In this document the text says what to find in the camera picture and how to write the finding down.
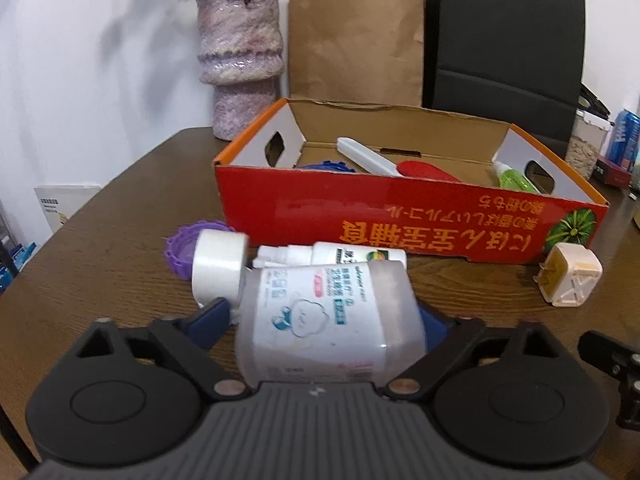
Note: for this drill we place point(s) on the brown paper bag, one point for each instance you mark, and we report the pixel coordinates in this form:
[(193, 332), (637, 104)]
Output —
[(355, 40)]

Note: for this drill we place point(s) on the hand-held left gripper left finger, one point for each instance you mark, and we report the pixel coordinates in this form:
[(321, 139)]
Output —
[(212, 322)]

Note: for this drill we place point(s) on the green spray bottle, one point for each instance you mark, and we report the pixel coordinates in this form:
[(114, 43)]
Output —
[(515, 180)]

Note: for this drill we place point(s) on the small white spray bottle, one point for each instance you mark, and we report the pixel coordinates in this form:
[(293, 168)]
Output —
[(340, 252)]

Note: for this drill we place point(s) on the white flat board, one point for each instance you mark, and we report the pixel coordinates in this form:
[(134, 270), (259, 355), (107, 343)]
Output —
[(65, 207)]

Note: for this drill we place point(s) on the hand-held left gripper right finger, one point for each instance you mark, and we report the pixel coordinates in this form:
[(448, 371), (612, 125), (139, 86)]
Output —
[(434, 327)]

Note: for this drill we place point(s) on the clear seed storage container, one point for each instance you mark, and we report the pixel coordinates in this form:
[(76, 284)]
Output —
[(585, 145)]

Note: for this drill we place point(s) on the purple ribbed bottle cap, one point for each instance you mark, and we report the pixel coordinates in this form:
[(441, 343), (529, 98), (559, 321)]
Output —
[(180, 250)]

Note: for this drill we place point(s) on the purple marbled ceramic vase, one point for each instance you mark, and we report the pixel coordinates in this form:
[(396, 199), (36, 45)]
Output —
[(240, 60)]

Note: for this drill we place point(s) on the clear bottle with white cap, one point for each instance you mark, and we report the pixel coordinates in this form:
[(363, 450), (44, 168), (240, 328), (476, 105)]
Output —
[(330, 320)]

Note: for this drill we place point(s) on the dark red small box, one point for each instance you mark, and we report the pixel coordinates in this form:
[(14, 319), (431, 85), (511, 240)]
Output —
[(614, 172)]

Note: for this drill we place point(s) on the blue ribbed bottle cap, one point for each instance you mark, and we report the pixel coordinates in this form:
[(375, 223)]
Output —
[(327, 166)]

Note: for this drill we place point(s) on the red and white lint brush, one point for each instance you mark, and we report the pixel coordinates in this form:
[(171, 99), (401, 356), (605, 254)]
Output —
[(370, 157)]

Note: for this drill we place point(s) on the red cardboard box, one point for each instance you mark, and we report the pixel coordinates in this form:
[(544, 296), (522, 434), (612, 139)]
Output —
[(400, 215)]

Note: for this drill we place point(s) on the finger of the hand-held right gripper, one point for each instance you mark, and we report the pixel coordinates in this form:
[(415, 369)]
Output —
[(602, 352)]

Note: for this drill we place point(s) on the blue drink can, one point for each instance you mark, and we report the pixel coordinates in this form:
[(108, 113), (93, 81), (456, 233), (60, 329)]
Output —
[(625, 137)]

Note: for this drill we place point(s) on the blue tissue packets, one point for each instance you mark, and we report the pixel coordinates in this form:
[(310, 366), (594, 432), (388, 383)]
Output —
[(15, 265)]

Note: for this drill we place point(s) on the black paper bag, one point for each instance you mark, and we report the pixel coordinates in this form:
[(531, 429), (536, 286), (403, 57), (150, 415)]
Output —
[(505, 50)]

